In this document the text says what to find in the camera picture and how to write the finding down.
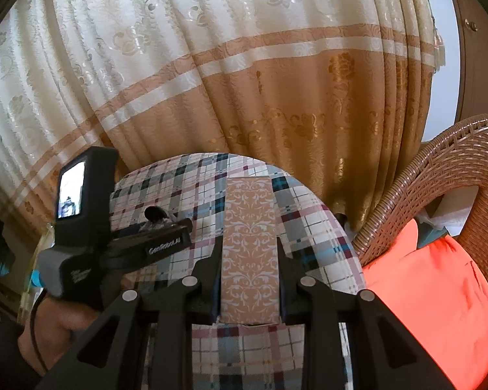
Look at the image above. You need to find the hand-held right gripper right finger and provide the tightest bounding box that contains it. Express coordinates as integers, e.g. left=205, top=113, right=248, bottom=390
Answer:
left=276, top=236, right=456, bottom=390

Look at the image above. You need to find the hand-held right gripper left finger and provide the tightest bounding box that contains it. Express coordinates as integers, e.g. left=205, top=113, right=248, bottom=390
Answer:
left=36, top=233, right=224, bottom=390

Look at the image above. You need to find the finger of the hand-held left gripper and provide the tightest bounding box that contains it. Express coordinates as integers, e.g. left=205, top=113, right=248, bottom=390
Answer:
left=114, top=218, right=194, bottom=238

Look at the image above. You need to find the pink patterned box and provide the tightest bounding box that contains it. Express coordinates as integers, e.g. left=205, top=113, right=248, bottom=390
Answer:
left=220, top=176, right=280, bottom=326

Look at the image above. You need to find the cardboard box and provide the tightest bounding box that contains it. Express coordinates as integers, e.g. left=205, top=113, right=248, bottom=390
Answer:
left=18, top=227, right=55, bottom=318

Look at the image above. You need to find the person's left forearm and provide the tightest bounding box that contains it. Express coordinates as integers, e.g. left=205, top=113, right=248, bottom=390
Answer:
left=17, top=292, right=106, bottom=378

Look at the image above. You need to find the black toy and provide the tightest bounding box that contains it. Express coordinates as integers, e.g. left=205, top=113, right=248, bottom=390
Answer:
left=143, top=206, right=177, bottom=230

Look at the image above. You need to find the plaid tablecloth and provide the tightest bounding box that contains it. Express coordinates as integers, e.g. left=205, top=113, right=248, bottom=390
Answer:
left=108, top=152, right=367, bottom=390

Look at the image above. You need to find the orange cushion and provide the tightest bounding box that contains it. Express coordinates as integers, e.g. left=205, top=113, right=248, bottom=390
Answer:
left=362, top=219, right=488, bottom=390

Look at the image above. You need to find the cream and orange floral curtain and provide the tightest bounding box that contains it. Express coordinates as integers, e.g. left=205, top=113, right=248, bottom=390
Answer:
left=0, top=0, right=448, bottom=232

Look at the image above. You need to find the wicker chair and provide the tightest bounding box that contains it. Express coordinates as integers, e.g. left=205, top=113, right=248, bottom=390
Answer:
left=352, top=114, right=488, bottom=269

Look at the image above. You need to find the brown wooden door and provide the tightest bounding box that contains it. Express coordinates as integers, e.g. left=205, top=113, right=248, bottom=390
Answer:
left=445, top=0, right=488, bottom=124

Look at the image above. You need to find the black cable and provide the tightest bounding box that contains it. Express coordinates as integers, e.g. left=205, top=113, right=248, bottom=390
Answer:
left=30, top=288, right=49, bottom=374

